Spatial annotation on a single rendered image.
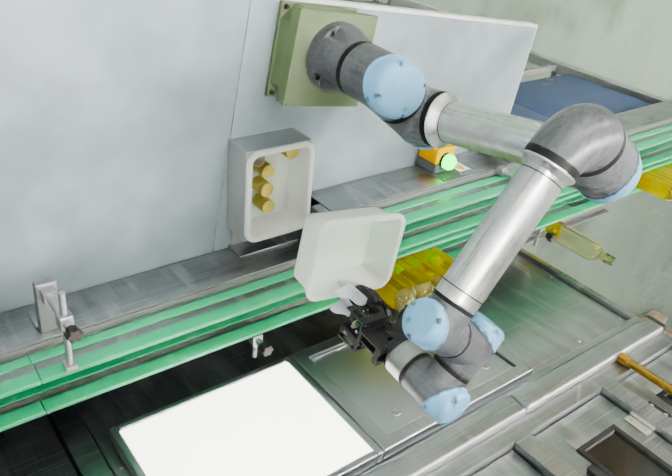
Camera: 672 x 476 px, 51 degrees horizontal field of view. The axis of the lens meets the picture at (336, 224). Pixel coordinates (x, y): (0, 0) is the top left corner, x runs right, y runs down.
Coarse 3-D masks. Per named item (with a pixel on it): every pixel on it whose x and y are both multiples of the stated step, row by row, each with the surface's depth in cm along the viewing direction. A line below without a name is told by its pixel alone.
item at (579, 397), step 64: (320, 320) 181; (512, 320) 189; (576, 320) 191; (640, 320) 189; (128, 384) 155; (192, 384) 157; (576, 384) 167; (640, 384) 172; (0, 448) 137; (64, 448) 140; (448, 448) 143; (512, 448) 150; (576, 448) 152; (640, 448) 153
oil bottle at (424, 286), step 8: (400, 264) 173; (400, 272) 170; (408, 272) 170; (416, 272) 171; (408, 280) 168; (416, 280) 168; (424, 280) 168; (416, 288) 166; (424, 288) 166; (432, 288) 167; (424, 296) 166
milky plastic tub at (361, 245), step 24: (312, 216) 135; (336, 216) 136; (360, 216) 138; (384, 216) 138; (312, 240) 133; (336, 240) 143; (360, 240) 148; (384, 240) 147; (312, 264) 132; (336, 264) 147; (360, 264) 152; (384, 264) 148; (312, 288) 135; (336, 288) 141
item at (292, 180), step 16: (288, 144) 153; (304, 144) 155; (272, 160) 161; (288, 160) 164; (304, 160) 160; (272, 176) 163; (288, 176) 166; (304, 176) 161; (256, 192) 162; (272, 192) 165; (288, 192) 168; (304, 192) 163; (256, 208) 164; (288, 208) 169; (304, 208) 165; (256, 224) 163; (272, 224) 164; (288, 224) 165; (256, 240) 159
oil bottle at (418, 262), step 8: (408, 256) 177; (416, 256) 177; (408, 264) 175; (416, 264) 174; (424, 264) 174; (432, 264) 174; (424, 272) 171; (432, 272) 171; (440, 272) 171; (432, 280) 169
